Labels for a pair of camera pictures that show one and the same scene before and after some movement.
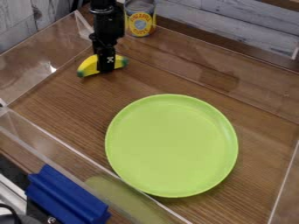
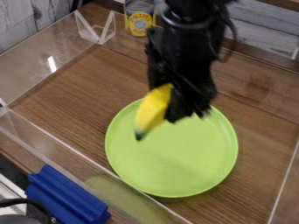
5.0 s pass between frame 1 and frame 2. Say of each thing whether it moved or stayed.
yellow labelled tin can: stayed
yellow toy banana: moved
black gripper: moved
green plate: stayed
